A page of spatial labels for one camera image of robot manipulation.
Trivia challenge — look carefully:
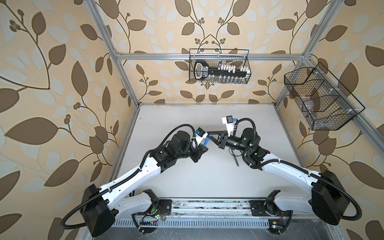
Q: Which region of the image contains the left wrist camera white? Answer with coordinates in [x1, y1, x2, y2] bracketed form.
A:
[196, 128, 208, 146]

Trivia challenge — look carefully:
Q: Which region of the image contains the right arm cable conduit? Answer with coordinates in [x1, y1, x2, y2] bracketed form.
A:
[233, 117, 363, 222]

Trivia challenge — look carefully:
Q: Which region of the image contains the aluminium frame back bar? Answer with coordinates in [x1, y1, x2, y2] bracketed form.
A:
[115, 52, 305, 61]

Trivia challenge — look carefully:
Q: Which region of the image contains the aluminium frame right post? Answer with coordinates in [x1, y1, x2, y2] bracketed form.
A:
[274, 0, 344, 107]

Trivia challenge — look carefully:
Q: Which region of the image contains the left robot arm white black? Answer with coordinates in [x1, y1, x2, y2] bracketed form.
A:
[80, 129, 208, 237]

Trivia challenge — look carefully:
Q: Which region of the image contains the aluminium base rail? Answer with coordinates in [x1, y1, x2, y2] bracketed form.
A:
[110, 198, 319, 229]

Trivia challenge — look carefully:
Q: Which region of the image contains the aluminium frame post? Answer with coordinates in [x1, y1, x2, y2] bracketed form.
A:
[85, 1, 140, 109]
[274, 0, 344, 107]

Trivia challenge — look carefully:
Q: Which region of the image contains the black tool with white bits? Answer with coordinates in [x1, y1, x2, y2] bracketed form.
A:
[192, 60, 251, 80]

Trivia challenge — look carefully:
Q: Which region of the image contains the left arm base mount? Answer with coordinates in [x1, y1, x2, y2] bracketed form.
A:
[132, 199, 173, 235]

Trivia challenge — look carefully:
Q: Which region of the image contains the right wire basket black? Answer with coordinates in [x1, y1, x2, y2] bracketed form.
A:
[284, 62, 366, 131]

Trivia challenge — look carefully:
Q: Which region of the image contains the aluminium frame left post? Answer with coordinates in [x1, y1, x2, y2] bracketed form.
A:
[85, 1, 140, 109]

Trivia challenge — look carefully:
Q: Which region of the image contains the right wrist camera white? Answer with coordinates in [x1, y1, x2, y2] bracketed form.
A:
[222, 116, 238, 136]

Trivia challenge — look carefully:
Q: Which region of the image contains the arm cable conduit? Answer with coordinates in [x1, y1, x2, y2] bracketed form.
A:
[233, 117, 363, 222]
[59, 123, 196, 230]

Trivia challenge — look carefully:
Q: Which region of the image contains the back wire basket black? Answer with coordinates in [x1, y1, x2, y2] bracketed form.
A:
[189, 48, 252, 85]

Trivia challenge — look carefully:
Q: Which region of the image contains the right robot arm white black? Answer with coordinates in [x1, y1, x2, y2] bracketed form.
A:
[208, 128, 352, 226]

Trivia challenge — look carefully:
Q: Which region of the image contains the wire basket black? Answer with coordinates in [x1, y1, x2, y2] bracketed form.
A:
[284, 62, 366, 131]
[189, 48, 252, 85]

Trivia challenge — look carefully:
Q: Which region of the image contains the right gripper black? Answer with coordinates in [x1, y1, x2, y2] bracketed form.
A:
[206, 131, 250, 156]

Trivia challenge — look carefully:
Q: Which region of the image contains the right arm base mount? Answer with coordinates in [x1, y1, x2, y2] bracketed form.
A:
[250, 200, 293, 235]

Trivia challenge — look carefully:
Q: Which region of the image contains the blue pen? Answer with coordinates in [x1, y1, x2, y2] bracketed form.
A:
[203, 135, 212, 147]

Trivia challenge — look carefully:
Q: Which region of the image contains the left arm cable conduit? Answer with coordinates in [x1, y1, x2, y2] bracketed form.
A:
[59, 123, 196, 230]

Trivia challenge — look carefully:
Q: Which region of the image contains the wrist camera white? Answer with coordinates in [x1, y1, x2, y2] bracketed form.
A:
[222, 116, 238, 136]
[196, 128, 208, 146]

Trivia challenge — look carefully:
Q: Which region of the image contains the green pen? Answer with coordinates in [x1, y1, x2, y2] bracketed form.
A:
[233, 153, 240, 167]

